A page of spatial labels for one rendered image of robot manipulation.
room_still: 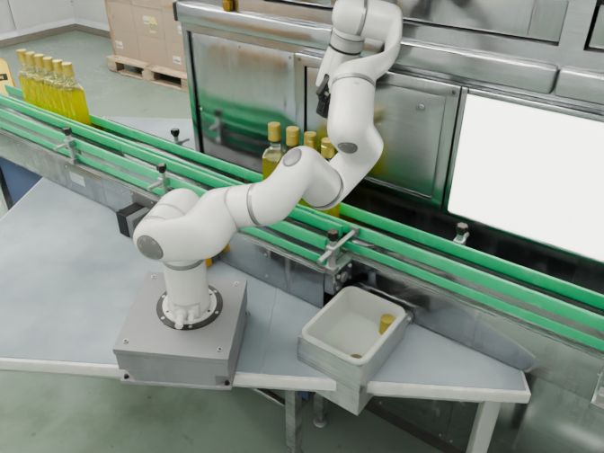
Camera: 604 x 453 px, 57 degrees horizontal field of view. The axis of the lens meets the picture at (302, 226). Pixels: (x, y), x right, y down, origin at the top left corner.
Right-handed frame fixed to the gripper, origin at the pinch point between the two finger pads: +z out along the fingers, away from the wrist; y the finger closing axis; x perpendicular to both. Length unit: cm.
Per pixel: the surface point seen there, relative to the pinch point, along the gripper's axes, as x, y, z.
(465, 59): 22.8, -13.3, -19.1
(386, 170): 15.3, -13.0, 16.5
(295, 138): -6.9, 0.4, 13.6
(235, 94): -42, -16, 23
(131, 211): -47, 20, 56
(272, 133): -13.3, 1.7, 15.0
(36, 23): -540, -256, 256
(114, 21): -370, -233, 178
